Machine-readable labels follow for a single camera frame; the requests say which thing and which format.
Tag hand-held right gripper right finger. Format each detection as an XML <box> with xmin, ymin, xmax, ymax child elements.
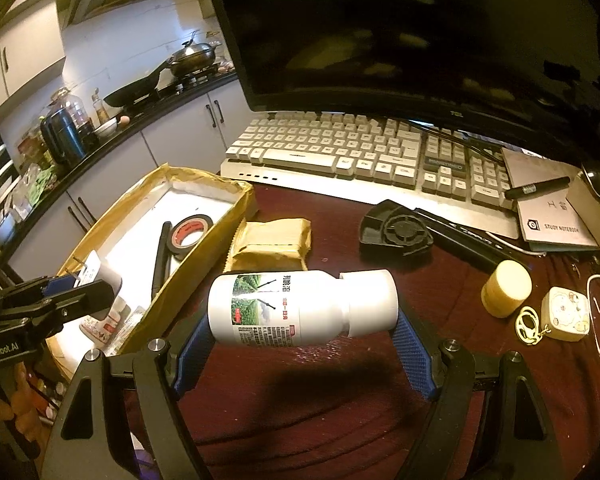
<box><xmin>393</xmin><ymin>307</ymin><xmax>566</xmax><ymax>480</ymax></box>

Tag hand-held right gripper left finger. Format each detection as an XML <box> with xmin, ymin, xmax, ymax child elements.
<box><xmin>40</xmin><ymin>305</ymin><xmax>217</xmax><ymax>480</ymax></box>

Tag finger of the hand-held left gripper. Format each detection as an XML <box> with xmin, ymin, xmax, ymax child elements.
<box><xmin>44</xmin><ymin>279</ymin><xmax>124</xmax><ymax>332</ymax></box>
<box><xmin>0</xmin><ymin>274</ymin><xmax>81</xmax><ymax>307</ymax></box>

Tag white USB wall charger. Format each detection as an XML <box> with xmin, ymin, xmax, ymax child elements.
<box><xmin>72</xmin><ymin>250</ymin><xmax>123</xmax><ymax>306</ymax></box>

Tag white red-label pill bottle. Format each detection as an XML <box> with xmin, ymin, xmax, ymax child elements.
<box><xmin>80</xmin><ymin>297</ymin><xmax>131</xmax><ymax>343</ymax></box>

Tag silver cream tube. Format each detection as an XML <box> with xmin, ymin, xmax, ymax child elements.
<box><xmin>102</xmin><ymin>305</ymin><xmax>151</xmax><ymax>356</ymax></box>

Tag white green-label bottle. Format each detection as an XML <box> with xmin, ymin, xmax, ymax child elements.
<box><xmin>207</xmin><ymin>269</ymin><xmax>400</xmax><ymax>347</ymax></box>

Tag black electrical tape roll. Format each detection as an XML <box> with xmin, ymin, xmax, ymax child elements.
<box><xmin>166</xmin><ymin>214</ymin><xmax>215</xmax><ymax>261</ymax></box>

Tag yellow round jar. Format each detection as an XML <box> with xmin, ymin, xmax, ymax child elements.
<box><xmin>481</xmin><ymin>260</ymin><xmax>532</xmax><ymax>318</ymax></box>

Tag black plastic tape dispenser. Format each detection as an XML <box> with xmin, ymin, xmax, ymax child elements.
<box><xmin>358</xmin><ymin>199</ymin><xmax>436</xmax><ymax>260</ymax></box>

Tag yellow foil packet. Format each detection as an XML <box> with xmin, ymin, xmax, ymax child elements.
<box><xmin>225</xmin><ymin>217</ymin><xmax>313</xmax><ymax>273</ymax></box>

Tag yellow-taped cardboard box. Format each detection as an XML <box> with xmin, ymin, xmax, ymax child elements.
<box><xmin>45</xmin><ymin>162</ymin><xmax>256</xmax><ymax>381</ymax></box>

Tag cartoon square keychain case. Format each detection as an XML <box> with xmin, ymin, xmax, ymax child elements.
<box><xmin>515</xmin><ymin>286</ymin><xmax>592</xmax><ymax>348</ymax></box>

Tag person's left hand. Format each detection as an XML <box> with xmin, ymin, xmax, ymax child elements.
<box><xmin>0</xmin><ymin>371</ymin><xmax>37</xmax><ymax>442</ymax></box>

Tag maroon tablecloth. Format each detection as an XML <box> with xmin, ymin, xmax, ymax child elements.
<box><xmin>125</xmin><ymin>182</ymin><xmax>600</xmax><ymax>480</ymax></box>

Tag long black bar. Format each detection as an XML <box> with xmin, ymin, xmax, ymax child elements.
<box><xmin>415</xmin><ymin>207</ymin><xmax>533</xmax><ymax>273</ymax></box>

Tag dark electric kettle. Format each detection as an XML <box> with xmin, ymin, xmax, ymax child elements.
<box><xmin>40</xmin><ymin>107</ymin><xmax>88</xmax><ymax>166</ymax></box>

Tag large clear plastic bottle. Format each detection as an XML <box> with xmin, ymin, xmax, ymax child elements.
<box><xmin>50</xmin><ymin>87</ymin><xmax>93</xmax><ymax>136</ymax></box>

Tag small condiment bottle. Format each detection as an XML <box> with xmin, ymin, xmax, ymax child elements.
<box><xmin>91</xmin><ymin>89</ymin><xmax>108</xmax><ymax>128</ymax></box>

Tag white kitchen base cabinets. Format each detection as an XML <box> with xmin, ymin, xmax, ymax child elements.
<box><xmin>7</xmin><ymin>77</ymin><xmax>261</xmax><ymax>281</ymax></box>

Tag black kitchen countertop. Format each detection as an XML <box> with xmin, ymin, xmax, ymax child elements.
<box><xmin>0</xmin><ymin>67</ymin><xmax>241</xmax><ymax>241</ymax></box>

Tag grey study notebook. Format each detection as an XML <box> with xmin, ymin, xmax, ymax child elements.
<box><xmin>500</xmin><ymin>147</ymin><xmax>600</xmax><ymax>253</ymax></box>

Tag black frying pan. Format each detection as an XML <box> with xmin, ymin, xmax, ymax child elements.
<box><xmin>103</xmin><ymin>60</ymin><xmax>173</xmax><ymax>107</ymax></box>

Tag black marker pen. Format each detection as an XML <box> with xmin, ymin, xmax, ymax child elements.
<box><xmin>504</xmin><ymin>176</ymin><xmax>571</xmax><ymax>200</ymax></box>

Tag beige cardboard box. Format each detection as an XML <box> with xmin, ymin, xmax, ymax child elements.
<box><xmin>565</xmin><ymin>172</ymin><xmax>600</xmax><ymax>256</ymax></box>

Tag beige computer keyboard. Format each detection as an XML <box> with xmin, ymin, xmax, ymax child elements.
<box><xmin>220</xmin><ymin>111</ymin><xmax>523</xmax><ymax>240</ymax></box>

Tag steel wok with lid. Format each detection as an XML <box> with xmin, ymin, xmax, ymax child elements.
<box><xmin>166</xmin><ymin>30</ymin><xmax>221</xmax><ymax>78</ymax></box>

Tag black computer monitor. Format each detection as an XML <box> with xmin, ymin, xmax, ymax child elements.
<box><xmin>200</xmin><ymin>0</ymin><xmax>600</xmax><ymax>161</ymax></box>

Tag white kitchen wall cabinets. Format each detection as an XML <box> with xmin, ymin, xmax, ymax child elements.
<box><xmin>0</xmin><ymin>0</ymin><xmax>66</xmax><ymax>121</ymax></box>

